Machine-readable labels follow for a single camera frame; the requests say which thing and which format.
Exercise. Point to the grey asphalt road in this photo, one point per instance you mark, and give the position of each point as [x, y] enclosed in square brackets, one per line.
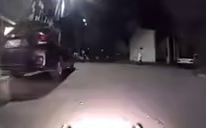
[124, 90]

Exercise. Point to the dark car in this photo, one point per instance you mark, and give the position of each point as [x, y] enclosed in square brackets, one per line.
[27, 53]

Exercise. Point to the pale pole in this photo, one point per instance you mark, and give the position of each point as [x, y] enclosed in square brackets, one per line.
[167, 50]

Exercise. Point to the person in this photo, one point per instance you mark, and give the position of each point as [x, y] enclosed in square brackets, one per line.
[140, 55]

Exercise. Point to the robot's own part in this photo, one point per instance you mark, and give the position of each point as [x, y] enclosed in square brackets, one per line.
[66, 126]
[137, 125]

